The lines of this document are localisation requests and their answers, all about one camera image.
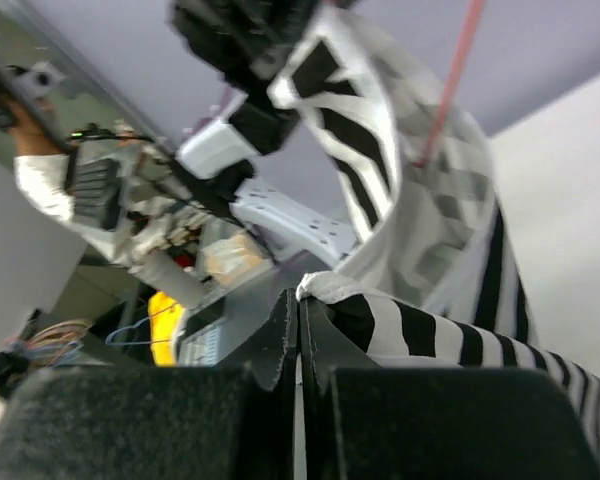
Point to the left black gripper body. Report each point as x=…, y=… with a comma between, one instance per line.
x=249, y=42

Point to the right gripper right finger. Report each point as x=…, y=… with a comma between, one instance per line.
x=324, y=347

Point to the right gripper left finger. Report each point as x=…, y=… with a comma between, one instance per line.
x=266, y=361

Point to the black white striped tank top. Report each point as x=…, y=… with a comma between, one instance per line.
x=433, y=280

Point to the pink hanger of striped top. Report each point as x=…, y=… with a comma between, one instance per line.
x=462, y=51

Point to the yellow object in background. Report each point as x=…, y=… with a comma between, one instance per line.
x=164, y=316

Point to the person in white sleeve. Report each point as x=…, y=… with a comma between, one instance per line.
x=40, y=168

